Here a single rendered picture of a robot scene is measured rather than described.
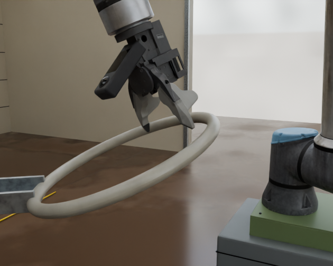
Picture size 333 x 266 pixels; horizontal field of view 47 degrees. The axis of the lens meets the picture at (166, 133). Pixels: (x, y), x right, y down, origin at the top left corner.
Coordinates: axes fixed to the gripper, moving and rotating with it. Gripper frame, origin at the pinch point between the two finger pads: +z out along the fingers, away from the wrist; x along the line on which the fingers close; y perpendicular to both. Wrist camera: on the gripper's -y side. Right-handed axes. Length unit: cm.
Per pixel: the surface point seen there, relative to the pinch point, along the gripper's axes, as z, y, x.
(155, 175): 5.6, -6.3, -0.8
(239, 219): 54, 41, 42
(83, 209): 6.1, -18.6, 7.2
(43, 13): -130, 239, 587
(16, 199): 3.5, -24.2, 30.4
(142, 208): 123, 104, 257
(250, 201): 58, 58, 52
